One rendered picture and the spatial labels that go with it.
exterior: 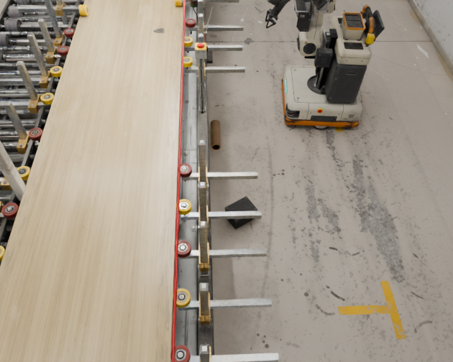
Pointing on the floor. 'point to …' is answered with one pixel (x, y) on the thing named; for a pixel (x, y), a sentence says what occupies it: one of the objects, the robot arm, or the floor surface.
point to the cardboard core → (215, 135)
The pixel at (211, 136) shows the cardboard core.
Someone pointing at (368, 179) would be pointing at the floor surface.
